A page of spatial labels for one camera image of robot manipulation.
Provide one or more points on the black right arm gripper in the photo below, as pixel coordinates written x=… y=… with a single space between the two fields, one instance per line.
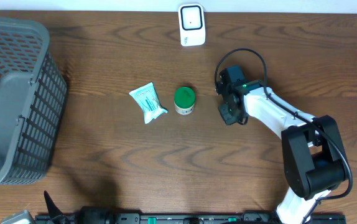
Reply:
x=228 y=118

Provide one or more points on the green lid jar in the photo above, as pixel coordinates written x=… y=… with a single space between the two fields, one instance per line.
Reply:
x=184 y=100

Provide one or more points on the green toilet tissue pack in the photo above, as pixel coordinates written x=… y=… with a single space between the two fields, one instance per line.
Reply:
x=146 y=97

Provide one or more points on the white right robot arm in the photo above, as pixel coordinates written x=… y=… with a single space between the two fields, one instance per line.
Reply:
x=315 y=162

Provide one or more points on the white barcode scanner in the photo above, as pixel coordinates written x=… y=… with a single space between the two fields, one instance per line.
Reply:
x=192 y=25

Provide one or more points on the dark grey plastic basket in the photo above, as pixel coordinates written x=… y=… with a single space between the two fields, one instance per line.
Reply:
x=33 y=95

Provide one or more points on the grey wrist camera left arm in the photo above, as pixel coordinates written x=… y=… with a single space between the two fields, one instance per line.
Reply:
x=23 y=217

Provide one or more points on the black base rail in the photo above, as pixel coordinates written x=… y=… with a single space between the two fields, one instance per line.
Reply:
x=105 y=216

